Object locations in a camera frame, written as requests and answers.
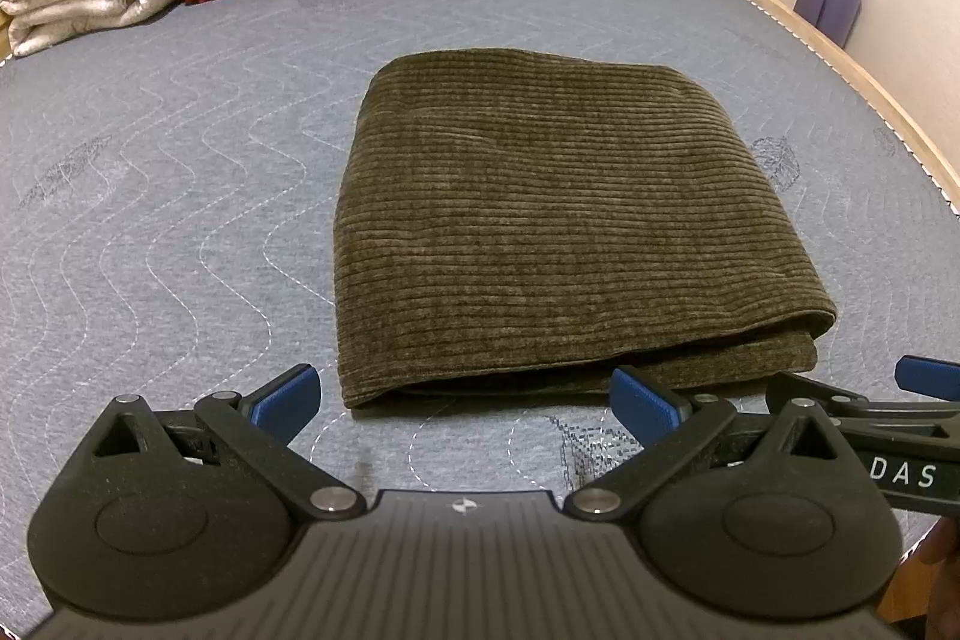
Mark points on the person's right hand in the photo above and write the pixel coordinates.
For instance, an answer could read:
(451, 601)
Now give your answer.
(946, 580)

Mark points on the wooden bed frame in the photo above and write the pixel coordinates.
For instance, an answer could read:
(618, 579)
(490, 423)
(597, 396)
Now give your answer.
(885, 85)

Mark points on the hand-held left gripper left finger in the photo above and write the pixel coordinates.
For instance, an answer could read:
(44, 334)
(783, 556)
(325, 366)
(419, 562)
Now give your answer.
(289, 394)

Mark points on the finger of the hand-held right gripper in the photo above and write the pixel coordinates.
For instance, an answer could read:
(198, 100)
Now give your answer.
(825, 389)
(930, 377)

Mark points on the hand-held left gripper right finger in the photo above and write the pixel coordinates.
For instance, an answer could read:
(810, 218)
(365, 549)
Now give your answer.
(643, 401)

